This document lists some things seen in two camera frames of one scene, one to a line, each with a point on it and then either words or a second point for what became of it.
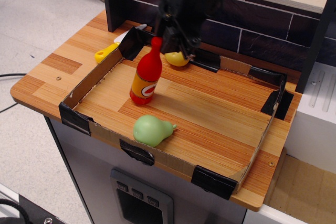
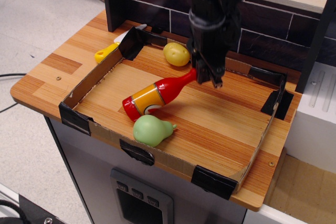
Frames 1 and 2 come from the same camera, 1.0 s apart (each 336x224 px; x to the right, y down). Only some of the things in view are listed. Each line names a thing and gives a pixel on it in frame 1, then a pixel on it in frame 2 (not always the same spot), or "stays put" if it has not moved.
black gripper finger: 161,23 to 195,60
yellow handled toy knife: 100,55 stays put
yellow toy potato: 176,59 stays put
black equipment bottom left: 30,213 stays put
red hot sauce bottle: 148,72 to 146,100
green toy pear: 150,130 stays put
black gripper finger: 175,39 to 206,71
